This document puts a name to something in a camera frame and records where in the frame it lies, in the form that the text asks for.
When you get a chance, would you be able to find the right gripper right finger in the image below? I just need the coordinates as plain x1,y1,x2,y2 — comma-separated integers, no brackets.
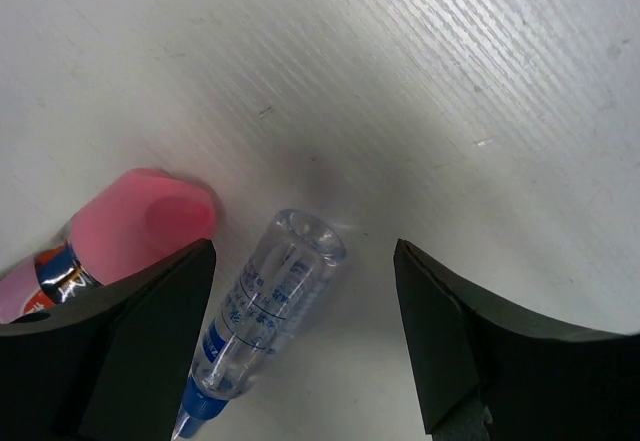
393,240,639,440

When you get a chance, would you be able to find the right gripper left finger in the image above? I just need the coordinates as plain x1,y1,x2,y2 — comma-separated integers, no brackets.
1,240,216,440

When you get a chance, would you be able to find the pink glue stick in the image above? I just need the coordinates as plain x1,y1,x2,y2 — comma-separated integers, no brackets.
1,168,217,324

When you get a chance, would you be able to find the blue correction tape pen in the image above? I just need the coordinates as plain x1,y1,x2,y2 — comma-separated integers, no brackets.
172,209,347,440

